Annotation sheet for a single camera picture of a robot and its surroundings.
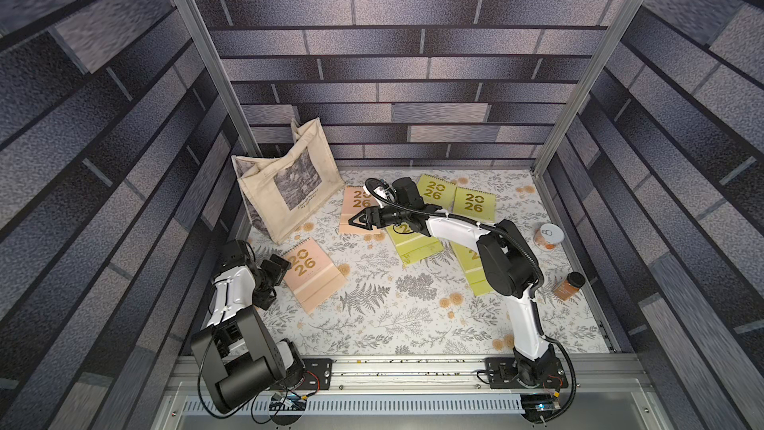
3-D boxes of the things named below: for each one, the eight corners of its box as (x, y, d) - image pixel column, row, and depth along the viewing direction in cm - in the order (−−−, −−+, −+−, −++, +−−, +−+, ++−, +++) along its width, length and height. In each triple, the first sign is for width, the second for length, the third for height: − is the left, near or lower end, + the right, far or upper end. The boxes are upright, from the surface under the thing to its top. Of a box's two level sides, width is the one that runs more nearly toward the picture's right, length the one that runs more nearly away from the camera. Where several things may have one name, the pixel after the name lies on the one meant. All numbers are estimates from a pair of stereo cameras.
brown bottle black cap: (550, 294, 89) (567, 279, 81) (557, 283, 91) (574, 268, 83) (562, 302, 88) (580, 289, 79) (568, 291, 90) (587, 277, 81)
